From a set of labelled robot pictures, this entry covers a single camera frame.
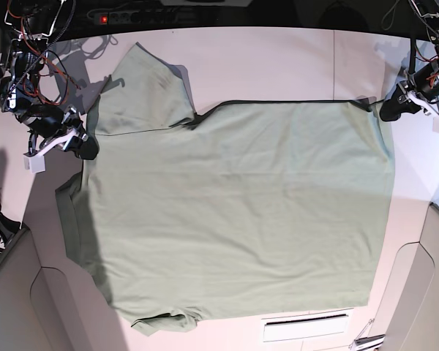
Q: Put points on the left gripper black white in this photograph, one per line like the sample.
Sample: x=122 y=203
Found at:
x=408 y=100

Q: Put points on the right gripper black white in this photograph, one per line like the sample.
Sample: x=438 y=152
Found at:
x=49 y=123

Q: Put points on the light green T-shirt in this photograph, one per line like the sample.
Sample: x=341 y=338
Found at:
x=251 y=208

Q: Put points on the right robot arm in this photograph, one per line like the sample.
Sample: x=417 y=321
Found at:
x=32 y=29

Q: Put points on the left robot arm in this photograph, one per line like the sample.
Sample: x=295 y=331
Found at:
x=419 y=91

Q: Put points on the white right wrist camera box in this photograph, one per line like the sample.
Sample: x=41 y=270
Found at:
x=34 y=164

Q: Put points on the black power strip red switch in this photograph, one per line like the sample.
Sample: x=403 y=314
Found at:
x=128 y=17

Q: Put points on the white table cable slot plate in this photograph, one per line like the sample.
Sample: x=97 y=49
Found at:
x=306 y=326

